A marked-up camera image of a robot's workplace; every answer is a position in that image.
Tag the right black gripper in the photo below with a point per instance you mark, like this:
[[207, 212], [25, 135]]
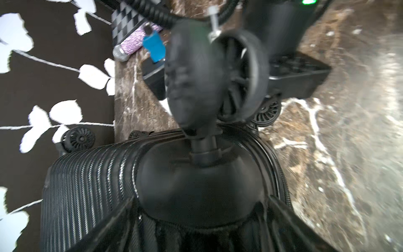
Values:
[[296, 76]]

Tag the purple glitter tube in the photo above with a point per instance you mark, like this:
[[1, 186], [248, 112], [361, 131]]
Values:
[[135, 44]]

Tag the black ribbed hard-shell suitcase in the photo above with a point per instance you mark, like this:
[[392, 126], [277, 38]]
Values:
[[203, 187]]

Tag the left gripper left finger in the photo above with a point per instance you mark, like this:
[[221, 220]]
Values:
[[113, 233]]

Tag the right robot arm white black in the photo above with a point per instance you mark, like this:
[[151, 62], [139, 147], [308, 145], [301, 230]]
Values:
[[280, 26]]

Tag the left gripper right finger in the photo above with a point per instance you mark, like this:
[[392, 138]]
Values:
[[291, 234]]

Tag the black white checkered board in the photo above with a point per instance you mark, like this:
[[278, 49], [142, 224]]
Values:
[[124, 21]]

